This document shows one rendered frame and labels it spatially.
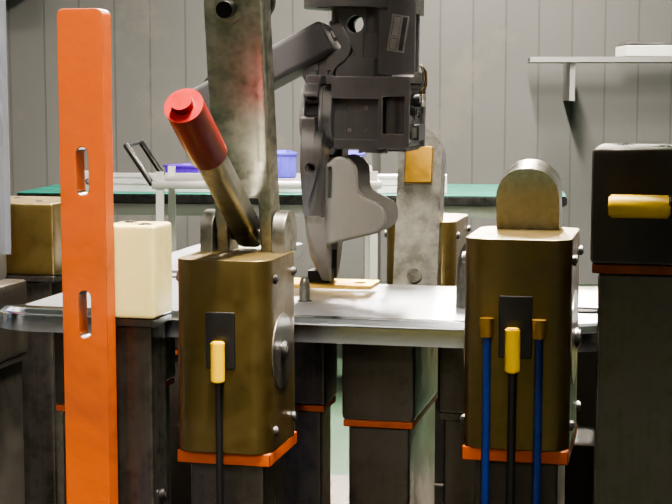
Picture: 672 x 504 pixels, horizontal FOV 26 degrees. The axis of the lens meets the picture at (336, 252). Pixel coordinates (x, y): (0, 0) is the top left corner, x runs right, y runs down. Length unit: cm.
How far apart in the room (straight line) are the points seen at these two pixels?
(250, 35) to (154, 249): 15
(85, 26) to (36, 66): 749
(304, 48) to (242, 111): 19
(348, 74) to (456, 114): 796
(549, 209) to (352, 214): 25
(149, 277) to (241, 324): 10
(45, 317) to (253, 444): 21
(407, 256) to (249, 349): 35
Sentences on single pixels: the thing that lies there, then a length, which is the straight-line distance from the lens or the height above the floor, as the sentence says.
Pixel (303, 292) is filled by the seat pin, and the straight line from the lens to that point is 105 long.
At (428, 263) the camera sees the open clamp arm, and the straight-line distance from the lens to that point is 117.
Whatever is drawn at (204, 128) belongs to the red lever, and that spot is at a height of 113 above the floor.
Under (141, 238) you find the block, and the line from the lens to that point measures 93.
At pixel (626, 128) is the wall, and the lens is 909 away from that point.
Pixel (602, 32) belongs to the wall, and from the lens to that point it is 908.
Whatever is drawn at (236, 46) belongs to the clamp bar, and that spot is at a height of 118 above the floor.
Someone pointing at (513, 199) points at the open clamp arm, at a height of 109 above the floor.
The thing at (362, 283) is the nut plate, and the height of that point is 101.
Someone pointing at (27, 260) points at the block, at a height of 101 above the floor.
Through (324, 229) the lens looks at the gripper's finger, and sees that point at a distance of 106.
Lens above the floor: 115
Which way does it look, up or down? 6 degrees down
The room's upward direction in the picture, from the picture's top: straight up
